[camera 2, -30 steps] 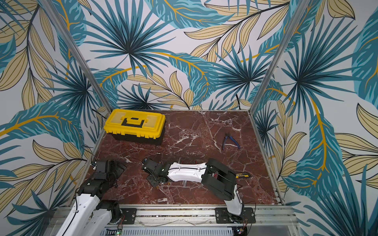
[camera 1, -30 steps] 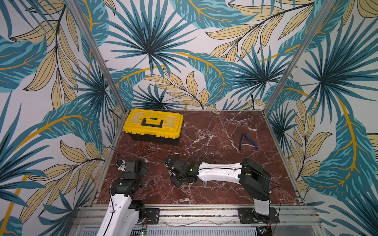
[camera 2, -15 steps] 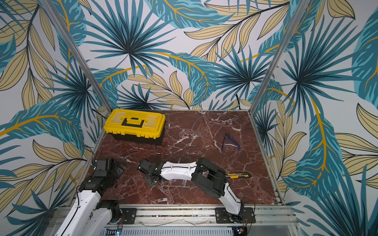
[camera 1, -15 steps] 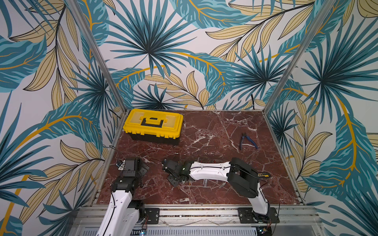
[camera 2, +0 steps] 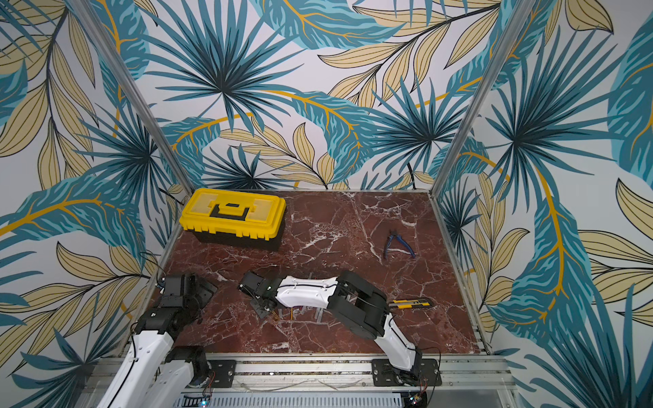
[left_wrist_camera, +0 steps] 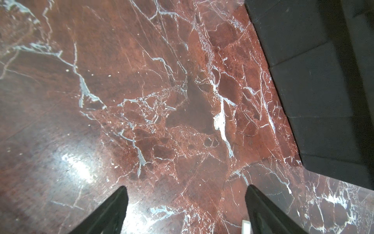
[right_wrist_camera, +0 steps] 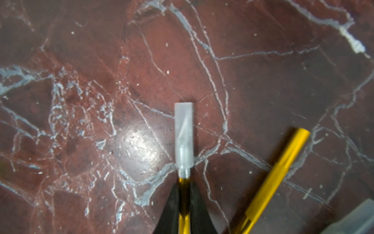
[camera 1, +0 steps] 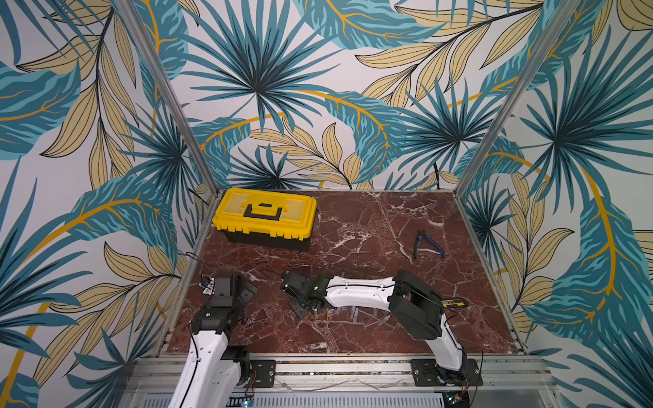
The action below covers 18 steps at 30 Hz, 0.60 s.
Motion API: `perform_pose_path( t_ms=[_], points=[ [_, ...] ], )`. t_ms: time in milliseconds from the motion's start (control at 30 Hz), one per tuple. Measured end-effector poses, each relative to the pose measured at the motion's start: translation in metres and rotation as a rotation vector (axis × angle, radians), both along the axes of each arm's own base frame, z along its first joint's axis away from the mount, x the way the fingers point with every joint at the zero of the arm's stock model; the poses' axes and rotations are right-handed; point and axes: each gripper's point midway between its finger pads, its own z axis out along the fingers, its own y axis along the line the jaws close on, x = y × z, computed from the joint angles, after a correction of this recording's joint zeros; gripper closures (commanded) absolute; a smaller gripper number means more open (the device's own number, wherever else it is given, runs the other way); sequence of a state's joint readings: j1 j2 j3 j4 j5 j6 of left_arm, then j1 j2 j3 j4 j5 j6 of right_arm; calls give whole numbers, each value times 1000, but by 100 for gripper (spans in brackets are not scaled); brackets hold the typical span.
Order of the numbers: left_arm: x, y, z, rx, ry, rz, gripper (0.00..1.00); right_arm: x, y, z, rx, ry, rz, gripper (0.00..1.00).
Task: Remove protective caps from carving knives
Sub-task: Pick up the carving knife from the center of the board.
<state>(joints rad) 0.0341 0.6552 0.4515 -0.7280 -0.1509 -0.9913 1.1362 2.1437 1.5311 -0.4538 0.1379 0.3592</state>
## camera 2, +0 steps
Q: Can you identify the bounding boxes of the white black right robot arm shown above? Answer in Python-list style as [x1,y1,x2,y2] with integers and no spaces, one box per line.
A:
[238,271,423,377]

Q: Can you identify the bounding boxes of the aluminium front frame rail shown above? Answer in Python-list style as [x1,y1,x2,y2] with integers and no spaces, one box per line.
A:
[76,353,519,394]

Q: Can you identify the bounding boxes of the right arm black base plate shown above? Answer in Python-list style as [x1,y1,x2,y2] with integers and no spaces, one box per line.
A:
[372,359,442,387]

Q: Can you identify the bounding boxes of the yellow black utility knife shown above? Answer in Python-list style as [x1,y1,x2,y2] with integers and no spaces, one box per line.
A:
[388,297,434,309]

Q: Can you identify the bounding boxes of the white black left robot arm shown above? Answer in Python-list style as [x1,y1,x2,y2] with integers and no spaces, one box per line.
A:
[99,274,217,407]

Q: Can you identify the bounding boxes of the yellow black plastic toolbox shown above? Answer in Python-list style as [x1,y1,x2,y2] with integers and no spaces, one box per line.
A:
[180,188,287,252]

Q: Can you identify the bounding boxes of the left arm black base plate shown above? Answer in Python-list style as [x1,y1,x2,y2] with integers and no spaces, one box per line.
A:
[190,360,236,389]

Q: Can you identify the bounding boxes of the blue handled pliers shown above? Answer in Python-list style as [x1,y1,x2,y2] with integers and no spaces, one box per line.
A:
[383,229,417,261]

